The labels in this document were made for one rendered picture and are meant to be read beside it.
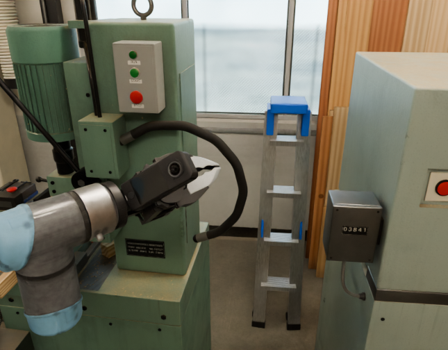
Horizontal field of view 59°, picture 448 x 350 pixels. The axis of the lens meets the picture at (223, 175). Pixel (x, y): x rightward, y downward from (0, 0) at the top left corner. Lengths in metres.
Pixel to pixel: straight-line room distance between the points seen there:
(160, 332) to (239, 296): 1.19
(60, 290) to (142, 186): 0.18
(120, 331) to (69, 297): 0.72
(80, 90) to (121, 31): 0.22
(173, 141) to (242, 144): 1.55
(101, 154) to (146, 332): 0.55
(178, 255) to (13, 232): 0.74
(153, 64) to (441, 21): 1.82
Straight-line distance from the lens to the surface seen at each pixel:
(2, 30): 2.68
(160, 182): 0.58
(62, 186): 1.33
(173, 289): 1.21
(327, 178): 2.34
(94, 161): 1.05
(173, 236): 1.18
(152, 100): 0.97
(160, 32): 1.00
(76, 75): 1.14
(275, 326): 2.25
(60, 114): 1.21
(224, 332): 2.20
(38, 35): 1.17
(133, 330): 1.29
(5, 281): 1.15
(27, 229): 0.54
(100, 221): 0.57
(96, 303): 1.27
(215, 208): 2.78
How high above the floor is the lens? 1.57
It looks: 24 degrees down
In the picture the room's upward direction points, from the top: straight up
